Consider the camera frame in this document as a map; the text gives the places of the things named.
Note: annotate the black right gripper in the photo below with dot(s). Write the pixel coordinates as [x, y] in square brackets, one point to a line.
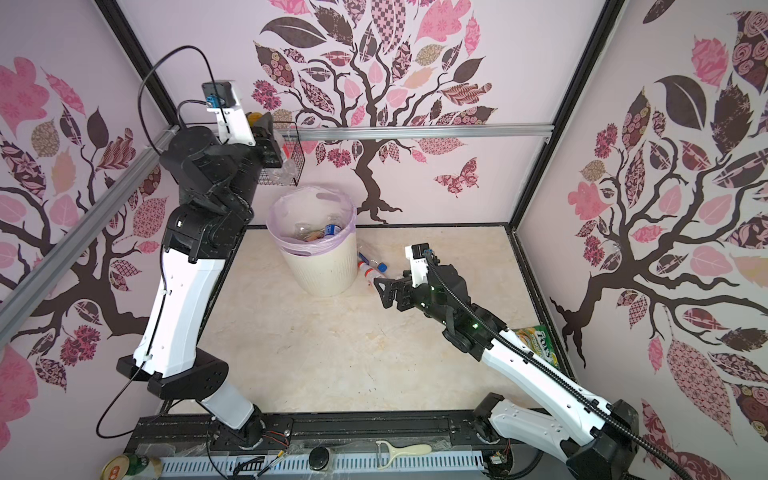
[387, 298]

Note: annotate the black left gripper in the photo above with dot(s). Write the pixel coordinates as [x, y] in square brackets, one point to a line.
[264, 142]

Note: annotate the blue label water bottle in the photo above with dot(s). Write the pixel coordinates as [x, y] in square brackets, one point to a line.
[332, 229]

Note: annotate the brown coffee bottle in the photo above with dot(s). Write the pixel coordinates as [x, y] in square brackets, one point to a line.
[309, 235]

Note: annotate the red cap white bottle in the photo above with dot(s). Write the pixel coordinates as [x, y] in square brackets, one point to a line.
[371, 274]

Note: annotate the yellow cap red label bottle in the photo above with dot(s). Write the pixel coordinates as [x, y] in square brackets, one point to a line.
[278, 167]

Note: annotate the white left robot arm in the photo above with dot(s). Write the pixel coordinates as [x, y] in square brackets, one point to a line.
[217, 181]

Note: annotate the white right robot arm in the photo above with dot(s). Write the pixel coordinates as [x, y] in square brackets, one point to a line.
[589, 435]

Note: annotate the cream waste bin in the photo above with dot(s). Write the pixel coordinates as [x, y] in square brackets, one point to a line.
[323, 268]

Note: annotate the purple bin liner bag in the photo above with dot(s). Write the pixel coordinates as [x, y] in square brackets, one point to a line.
[310, 207]

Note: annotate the blue cap clear bottle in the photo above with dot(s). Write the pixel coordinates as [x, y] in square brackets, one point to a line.
[371, 256]

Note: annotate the green yellow snack bag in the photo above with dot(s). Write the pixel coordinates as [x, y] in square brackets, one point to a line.
[537, 338]

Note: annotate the cream vegetable peeler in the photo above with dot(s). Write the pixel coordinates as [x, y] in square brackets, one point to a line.
[387, 453]

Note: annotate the black round knob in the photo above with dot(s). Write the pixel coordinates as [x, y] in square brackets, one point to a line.
[319, 459]

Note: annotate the green tin can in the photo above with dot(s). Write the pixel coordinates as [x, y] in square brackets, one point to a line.
[132, 466]

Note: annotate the black wire basket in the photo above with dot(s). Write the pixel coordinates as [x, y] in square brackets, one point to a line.
[293, 156]

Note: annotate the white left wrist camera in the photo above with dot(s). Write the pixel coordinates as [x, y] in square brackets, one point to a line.
[233, 126]

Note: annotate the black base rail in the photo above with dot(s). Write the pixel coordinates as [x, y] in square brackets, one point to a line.
[177, 433]

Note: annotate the aluminium frame bar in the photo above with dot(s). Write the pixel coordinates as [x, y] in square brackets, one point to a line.
[24, 299]

